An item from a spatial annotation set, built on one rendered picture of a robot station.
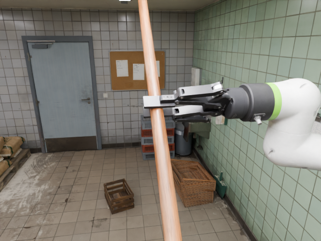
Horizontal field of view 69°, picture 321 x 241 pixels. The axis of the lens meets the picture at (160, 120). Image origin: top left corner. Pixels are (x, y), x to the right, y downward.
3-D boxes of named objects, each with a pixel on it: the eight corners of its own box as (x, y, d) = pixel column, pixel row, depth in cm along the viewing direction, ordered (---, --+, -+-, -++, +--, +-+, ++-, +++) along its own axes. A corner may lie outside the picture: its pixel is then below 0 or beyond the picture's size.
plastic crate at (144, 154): (175, 158, 436) (175, 150, 432) (143, 160, 426) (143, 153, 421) (170, 148, 474) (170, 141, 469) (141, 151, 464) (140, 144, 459)
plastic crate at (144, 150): (175, 150, 431) (175, 143, 426) (142, 153, 423) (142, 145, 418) (170, 142, 469) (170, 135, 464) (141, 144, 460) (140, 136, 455)
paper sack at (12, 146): (11, 158, 380) (9, 148, 374) (-13, 159, 376) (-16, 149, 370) (27, 141, 438) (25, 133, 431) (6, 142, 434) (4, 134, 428)
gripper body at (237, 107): (253, 104, 51) (212, 106, 50) (239, 125, 58) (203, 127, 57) (242, 79, 55) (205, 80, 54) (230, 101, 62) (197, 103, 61)
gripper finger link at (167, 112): (171, 104, 56) (171, 106, 57) (142, 106, 55) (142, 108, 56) (173, 115, 55) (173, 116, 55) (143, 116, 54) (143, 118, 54)
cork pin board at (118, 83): (165, 90, 452) (165, 49, 429) (111, 91, 438) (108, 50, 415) (165, 89, 455) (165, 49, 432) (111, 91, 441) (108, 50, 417)
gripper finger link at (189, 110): (215, 98, 57) (214, 102, 58) (169, 105, 57) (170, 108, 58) (219, 111, 55) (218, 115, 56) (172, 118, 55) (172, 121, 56)
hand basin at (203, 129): (208, 158, 381) (212, 104, 352) (187, 160, 376) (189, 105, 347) (199, 146, 425) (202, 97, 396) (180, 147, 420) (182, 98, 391)
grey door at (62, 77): (101, 150, 466) (91, 35, 398) (41, 154, 451) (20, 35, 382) (101, 148, 475) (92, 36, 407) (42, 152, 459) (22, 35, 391)
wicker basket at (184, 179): (181, 197, 295) (182, 179, 286) (167, 174, 346) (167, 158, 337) (216, 191, 308) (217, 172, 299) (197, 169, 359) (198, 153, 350)
